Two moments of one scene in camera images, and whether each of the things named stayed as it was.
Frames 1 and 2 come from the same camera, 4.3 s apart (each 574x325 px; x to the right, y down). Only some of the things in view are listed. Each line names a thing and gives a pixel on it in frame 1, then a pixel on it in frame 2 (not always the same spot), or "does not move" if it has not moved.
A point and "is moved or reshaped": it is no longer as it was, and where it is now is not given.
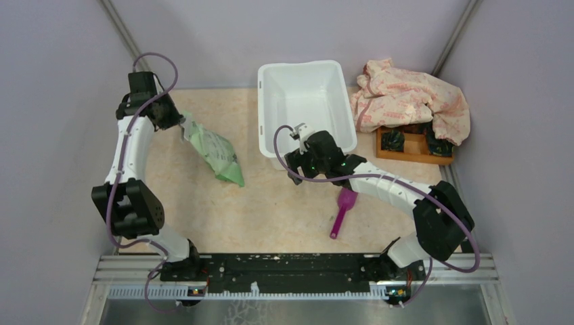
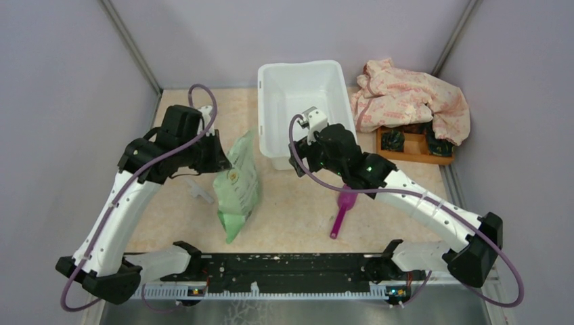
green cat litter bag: [216, 151] is moved or reshaped
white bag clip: [183, 137] is moved or reshaped
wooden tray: [415, 145] does not move
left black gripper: [175, 118] to [218, 161]
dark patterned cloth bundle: [392, 141] does not move
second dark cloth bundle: [436, 146] does not move
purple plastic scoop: [346, 199] does not move
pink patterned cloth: [388, 95] does not move
